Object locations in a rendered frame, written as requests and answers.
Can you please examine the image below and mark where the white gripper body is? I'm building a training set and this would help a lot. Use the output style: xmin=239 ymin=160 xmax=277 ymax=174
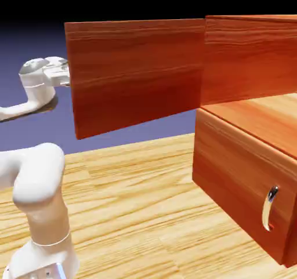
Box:
xmin=43 ymin=66 xmax=71 ymax=88

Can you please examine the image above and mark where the large reddish wooden door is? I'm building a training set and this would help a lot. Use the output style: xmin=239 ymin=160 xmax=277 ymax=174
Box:
xmin=64 ymin=18 xmax=207 ymax=141

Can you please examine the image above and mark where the reddish wooden cabinet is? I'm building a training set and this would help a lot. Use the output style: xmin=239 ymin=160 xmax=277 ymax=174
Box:
xmin=191 ymin=15 xmax=297 ymax=269

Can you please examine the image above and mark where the reddish wooden door with handle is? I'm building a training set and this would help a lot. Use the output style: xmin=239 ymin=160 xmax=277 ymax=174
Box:
xmin=191 ymin=108 xmax=297 ymax=267

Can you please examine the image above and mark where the curved silver metal handle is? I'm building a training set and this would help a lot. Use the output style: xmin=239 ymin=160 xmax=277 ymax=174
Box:
xmin=262 ymin=185 xmax=280 ymax=233

